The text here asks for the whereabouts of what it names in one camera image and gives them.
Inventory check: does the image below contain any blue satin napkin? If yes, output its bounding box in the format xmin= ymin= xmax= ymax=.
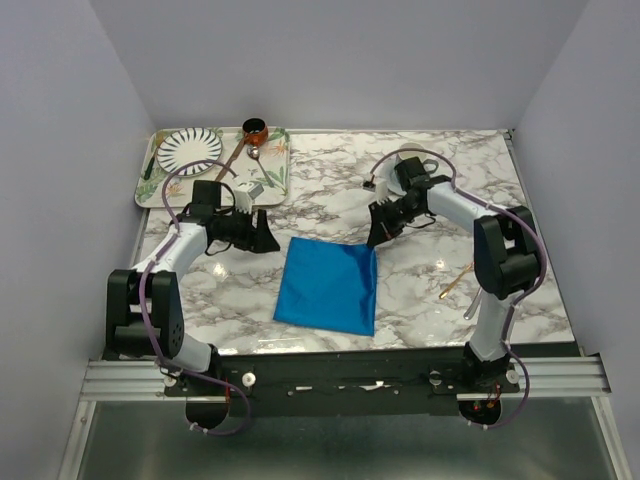
xmin=274 ymin=237 xmax=377 ymax=336

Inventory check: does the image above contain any silver utensil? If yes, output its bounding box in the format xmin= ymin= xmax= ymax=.
xmin=463 ymin=291 xmax=482 ymax=320

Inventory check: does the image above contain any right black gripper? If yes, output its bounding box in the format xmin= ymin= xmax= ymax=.
xmin=367 ymin=196 xmax=425 ymax=248

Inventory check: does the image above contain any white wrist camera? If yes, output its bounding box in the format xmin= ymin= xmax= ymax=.
xmin=362 ymin=179 xmax=389 ymax=205
xmin=233 ymin=182 xmax=264 ymax=214

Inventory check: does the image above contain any silver spoon on tray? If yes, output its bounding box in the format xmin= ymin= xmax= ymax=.
xmin=247 ymin=145 xmax=275 ymax=188

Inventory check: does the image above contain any aluminium frame rail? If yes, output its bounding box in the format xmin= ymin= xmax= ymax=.
xmin=80 ymin=352 xmax=611 ymax=402

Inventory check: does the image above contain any wooden handled knife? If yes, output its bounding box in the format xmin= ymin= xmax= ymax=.
xmin=215 ymin=138 xmax=245 ymax=182

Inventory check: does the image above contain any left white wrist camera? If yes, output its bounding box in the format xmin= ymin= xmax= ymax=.
xmin=233 ymin=182 xmax=264 ymax=214

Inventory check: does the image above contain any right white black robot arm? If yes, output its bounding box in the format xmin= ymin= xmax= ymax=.
xmin=363 ymin=157 xmax=547 ymax=392

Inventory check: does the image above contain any grey blue mug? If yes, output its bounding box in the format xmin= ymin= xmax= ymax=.
xmin=395 ymin=142 xmax=439 ymax=175

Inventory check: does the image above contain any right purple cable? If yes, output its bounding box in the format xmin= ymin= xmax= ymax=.
xmin=369 ymin=147 xmax=549 ymax=431

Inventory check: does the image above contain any brown ceramic pot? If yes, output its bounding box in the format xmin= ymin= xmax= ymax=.
xmin=242 ymin=117 xmax=269 ymax=147

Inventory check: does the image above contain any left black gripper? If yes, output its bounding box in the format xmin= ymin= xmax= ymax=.
xmin=215 ymin=204 xmax=281 ymax=253

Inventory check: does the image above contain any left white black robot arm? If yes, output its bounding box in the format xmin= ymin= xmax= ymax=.
xmin=106 ymin=180 xmax=280 ymax=395

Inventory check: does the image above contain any striped white blue plate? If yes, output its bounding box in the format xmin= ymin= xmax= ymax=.
xmin=155 ymin=127 xmax=223 ymax=177

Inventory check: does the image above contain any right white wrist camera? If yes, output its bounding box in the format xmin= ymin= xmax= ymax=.
xmin=362 ymin=179 xmax=389 ymax=205

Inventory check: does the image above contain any floral serving tray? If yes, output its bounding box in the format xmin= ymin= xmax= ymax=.
xmin=134 ymin=127 xmax=291 ymax=209

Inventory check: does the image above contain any gold spoon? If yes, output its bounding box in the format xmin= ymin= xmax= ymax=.
xmin=438 ymin=263 xmax=474 ymax=299

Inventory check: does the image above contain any grey blue saucer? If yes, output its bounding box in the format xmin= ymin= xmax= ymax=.
xmin=376 ymin=157 xmax=405 ymax=196

